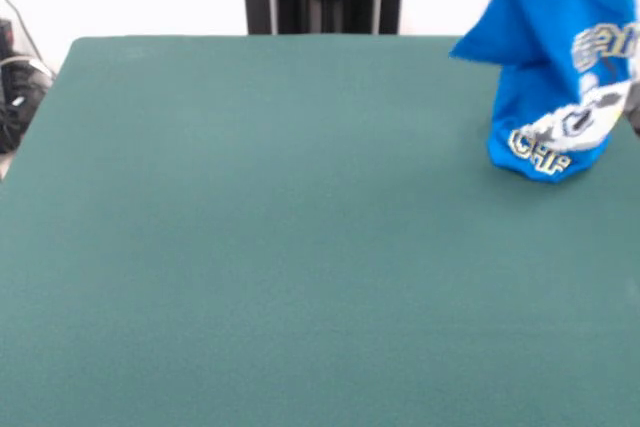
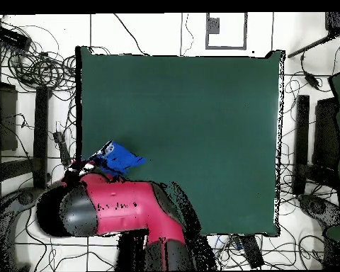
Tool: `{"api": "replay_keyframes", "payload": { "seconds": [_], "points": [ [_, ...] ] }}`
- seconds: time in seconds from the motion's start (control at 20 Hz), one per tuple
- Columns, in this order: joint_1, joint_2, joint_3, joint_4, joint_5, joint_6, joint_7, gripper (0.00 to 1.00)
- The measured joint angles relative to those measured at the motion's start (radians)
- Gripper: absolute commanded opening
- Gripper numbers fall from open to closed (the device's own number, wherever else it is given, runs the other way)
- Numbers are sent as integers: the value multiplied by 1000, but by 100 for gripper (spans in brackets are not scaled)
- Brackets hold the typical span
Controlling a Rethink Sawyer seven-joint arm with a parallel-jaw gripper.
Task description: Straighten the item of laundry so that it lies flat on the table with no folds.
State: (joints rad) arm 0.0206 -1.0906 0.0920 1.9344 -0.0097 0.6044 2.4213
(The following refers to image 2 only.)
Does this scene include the small grey square plate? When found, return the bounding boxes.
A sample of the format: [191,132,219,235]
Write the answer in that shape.
[207,17,221,35]

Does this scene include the black corner equipment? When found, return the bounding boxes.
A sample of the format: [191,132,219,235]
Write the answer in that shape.
[324,11,340,36]

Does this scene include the grey rectangular floor frame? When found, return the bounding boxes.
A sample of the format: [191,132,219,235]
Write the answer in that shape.
[205,12,248,51]

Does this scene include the dark green table cloth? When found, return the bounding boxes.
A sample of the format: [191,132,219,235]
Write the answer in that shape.
[73,45,286,237]

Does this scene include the dark flat panel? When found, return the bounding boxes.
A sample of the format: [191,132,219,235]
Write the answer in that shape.
[312,96,340,172]
[0,80,18,152]

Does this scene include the tangled black cables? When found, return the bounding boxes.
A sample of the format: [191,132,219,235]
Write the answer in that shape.
[0,16,78,100]

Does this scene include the black power strip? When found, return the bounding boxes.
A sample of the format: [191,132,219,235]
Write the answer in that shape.
[237,234,265,269]
[52,130,72,169]

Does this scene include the black electronics box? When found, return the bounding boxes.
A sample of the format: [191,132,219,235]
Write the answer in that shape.
[0,25,33,52]

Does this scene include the blue printed shirt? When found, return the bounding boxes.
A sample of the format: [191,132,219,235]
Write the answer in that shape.
[84,140,147,178]

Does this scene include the black slanted rod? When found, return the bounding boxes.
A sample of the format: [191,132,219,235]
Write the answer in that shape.
[287,33,334,59]

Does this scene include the black round stand base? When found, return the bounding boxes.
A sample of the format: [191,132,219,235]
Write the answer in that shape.
[16,187,43,207]
[297,193,340,227]

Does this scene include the black power adapter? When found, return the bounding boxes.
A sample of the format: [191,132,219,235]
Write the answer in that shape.
[303,72,322,89]

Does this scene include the black upright bar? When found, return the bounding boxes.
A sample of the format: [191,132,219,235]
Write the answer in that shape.
[293,94,310,196]
[33,86,50,190]

